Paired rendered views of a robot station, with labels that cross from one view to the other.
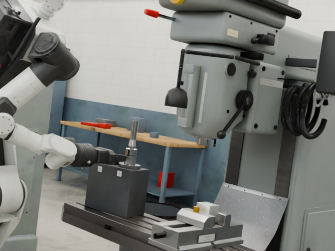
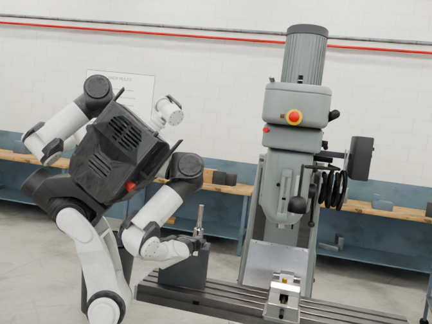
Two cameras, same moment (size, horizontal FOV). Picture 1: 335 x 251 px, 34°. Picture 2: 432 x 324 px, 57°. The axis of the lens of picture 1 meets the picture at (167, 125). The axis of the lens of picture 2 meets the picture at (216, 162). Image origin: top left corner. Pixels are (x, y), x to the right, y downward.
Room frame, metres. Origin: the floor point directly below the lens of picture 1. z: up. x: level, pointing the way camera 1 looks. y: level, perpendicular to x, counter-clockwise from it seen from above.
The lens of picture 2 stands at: (0.64, 1.03, 1.69)
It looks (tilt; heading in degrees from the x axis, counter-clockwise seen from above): 5 degrees down; 329
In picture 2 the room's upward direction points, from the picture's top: 7 degrees clockwise
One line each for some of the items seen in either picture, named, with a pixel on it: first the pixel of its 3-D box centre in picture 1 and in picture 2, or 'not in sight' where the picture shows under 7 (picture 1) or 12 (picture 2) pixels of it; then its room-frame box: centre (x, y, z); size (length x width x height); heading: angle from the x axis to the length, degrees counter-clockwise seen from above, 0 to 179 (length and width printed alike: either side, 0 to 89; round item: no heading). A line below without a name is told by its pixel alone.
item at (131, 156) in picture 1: (130, 157); (198, 236); (2.22, 0.13, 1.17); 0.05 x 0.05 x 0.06
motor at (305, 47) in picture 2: not in sight; (303, 62); (2.14, -0.30, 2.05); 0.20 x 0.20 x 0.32
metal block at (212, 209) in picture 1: (207, 212); (286, 279); (1.92, -0.18, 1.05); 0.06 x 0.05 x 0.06; 46
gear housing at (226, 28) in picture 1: (225, 34); (292, 137); (1.99, -0.16, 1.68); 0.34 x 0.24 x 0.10; 137
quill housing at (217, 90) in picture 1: (211, 91); (286, 185); (1.96, -0.14, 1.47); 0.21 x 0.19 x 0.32; 47
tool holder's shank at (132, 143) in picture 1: (133, 134); (200, 216); (2.22, 0.13, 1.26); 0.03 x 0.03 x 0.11
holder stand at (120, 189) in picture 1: (116, 186); (184, 261); (2.25, 0.17, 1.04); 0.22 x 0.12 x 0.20; 57
